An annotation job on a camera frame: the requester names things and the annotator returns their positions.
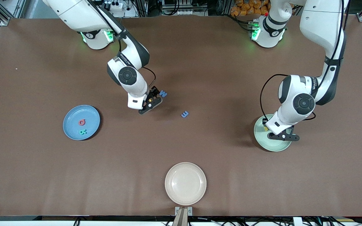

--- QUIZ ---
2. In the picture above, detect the green plate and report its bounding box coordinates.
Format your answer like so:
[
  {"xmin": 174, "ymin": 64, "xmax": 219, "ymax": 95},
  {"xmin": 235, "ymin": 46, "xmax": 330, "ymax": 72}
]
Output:
[{"xmin": 254, "ymin": 115, "xmax": 293, "ymax": 152}]

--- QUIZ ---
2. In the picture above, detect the blue plate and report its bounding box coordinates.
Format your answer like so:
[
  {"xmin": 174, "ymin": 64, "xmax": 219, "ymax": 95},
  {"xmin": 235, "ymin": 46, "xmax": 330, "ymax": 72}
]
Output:
[{"xmin": 63, "ymin": 105, "xmax": 101, "ymax": 141}]

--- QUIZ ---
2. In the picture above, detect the beige plate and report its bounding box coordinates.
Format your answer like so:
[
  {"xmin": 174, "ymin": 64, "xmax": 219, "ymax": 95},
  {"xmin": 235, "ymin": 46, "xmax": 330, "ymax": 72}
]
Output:
[{"xmin": 165, "ymin": 162, "xmax": 207, "ymax": 206}]

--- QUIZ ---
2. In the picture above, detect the white power strip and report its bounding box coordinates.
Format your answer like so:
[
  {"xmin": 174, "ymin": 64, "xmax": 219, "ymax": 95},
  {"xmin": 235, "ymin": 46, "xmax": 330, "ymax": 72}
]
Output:
[{"xmin": 104, "ymin": 0, "xmax": 125, "ymax": 11}]

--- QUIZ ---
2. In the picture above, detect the orange bag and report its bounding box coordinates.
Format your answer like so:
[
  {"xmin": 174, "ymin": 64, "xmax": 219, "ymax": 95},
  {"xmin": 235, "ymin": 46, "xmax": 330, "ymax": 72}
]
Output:
[{"xmin": 230, "ymin": 0, "xmax": 271, "ymax": 16}]

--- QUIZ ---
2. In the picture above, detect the black cable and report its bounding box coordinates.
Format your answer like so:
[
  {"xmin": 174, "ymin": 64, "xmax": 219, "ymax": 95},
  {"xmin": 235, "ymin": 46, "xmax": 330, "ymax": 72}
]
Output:
[
  {"xmin": 87, "ymin": 0, "xmax": 156, "ymax": 88},
  {"xmin": 260, "ymin": 0, "xmax": 346, "ymax": 121}
]

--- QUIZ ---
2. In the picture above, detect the metal bracket plate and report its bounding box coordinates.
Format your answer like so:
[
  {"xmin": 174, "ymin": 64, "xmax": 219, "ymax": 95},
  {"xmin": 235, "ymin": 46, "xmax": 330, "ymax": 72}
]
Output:
[{"xmin": 175, "ymin": 206, "xmax": 193, "ymax": 217}]

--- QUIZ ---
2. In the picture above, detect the tan metal post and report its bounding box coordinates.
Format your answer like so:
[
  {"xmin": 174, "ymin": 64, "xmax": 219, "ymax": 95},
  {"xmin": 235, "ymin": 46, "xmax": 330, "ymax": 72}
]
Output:
[{"xmin": 172, "ymin": 208, "xmax": 189, "ymax": 226}]

